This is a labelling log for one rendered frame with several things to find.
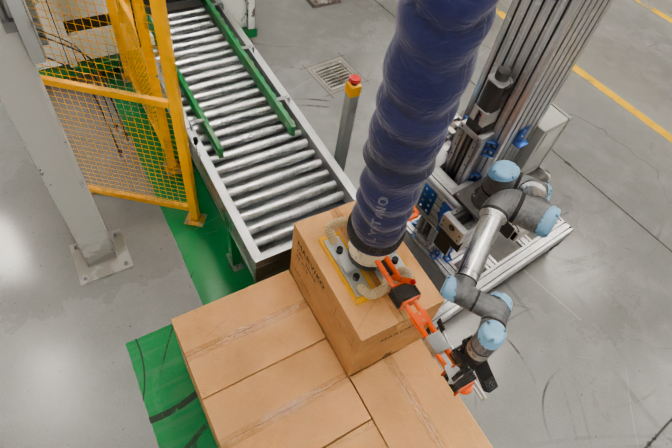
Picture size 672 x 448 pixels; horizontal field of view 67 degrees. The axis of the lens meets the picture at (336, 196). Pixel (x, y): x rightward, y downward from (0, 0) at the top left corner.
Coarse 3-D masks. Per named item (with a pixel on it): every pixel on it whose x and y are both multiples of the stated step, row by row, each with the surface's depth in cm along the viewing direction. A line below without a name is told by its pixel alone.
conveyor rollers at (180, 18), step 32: (192, 32) 359; (160, 64) 334; (224, 64) 346; (224, 96) 323; (224, 128) 306; (224, 160) 295; (256, 160) 295; (288, 160) 296; (320, 160) 299; (320, 192) 287; (256, 224) 266
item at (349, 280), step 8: (336, 232) 219; (320, 240) 215; (328, 248) 213; (336, 248) 213; (344, 248) 213; (328, 256) 211; (336, 256) 211; (336, 264) 209; (344, 272) 206; (352, 272) 207; (360, 272) 207; (344, 280) 205; (352, 280) 205; (360, 280) 205; (368, 280) 206; (352, 288) 202; (352, 296) 201; (360, 296) 201
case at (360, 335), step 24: (312, 216) 225; (336, 216) 226; (312, 240) 217; (312, 264) 216; (408, 264) 215; (312, 288) 228; (336, 288) 204; (432, 288) 209; (336, 312) 208; (360, 312) 199; (384, 312) 200; (432, 312) 211; (336, 336) 219; (360, 336) 193; (384, 336) 202; (408, 336) 222; (360, 360) 212
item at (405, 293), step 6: (390, 288) 191; (396, 288) 191; (402, 288) 191; (408, 288) 191; (414, 288) 192; (390, 294) 192; (396, 294) 189; (402, 294) 190; (408, 294) 190; (414, 294) 190; (420, 294) 190; (396, 300) 188; (402, 300) 188; (408, 300) 187; (414, 300) 189; (396, 306) 190; (402, 306) 187
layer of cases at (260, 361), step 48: (288, 288) 246; (192, 336) 226; (240, 336) 228; (288, 336) 231; (240, 384) 215; (288, 384) 218; (336, 384) 220; (384, 384) 223; (432, 384) 225; (240, 432) 204; (288, 432) 206; (336, 432) 208; (384, 432) 210; (432, 432) 213; (480, 432) 215
